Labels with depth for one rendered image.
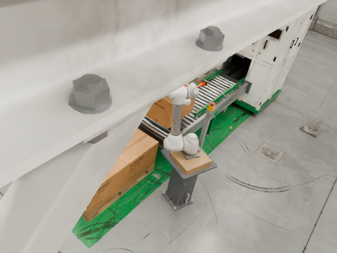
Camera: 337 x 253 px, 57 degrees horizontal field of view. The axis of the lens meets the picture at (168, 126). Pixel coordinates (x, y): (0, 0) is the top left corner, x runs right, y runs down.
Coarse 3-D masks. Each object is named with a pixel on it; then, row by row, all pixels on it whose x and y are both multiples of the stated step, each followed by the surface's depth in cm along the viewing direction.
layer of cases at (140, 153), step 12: (132, 144) 398; (144, 144) 402; (156, 144) 408; (120, 156) 378; (132, 156) 381; (144, 156) 396; (120, 168) 363; (132, 168) 385; (144, 168) 415; (108, 180) 350; (120, 180) 375; (132, 180) 403; (96, 192) 342; (108, 192) 365; (96, 204) 356
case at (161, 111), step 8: (152, 104) 409; (160, 104) 400; (168, 104) 391; (192, 104) 441; (152, 112) 416; (160, 112) 406; (168, 112) 397; (184, 112) 431; (160, 120) 413; (168, 120) 404
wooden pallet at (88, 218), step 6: (150, 168) 431; (144, 174) 431; (138, 180) 421; (126, 186) 397; (132, 186) 412; (120, 192) 393; (114, 198) 392; (102, 204) 368; (108, 204) 384; (96, 210) 363; (102, 210) 376; (84, 216) 362; (90, 216) 358
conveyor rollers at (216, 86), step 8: (216, 80) 564; (224, 80) 567; (200, 88) 537; (208, 88) 538; (216, 88) 540; (224, 88) 550; (200, 96) 512; (208, 96) 523; (216, 96) 523; (224, 96) 525; (200, 104) 494; (216, 104) 500; (192, 112) 475; (144, 120) 440; (152, 120) 443; (184, 120) 455; (192, 120) 458; (184, 128) 440
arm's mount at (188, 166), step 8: (176, 152) 360; (200, 152) 363; (176, 160) 352; (184, 160) 350; (192, 160) 351; (200, 160) 352; (208, 160) 354; (184, 168) 341; (192, 168) 341; (200, 168) 350
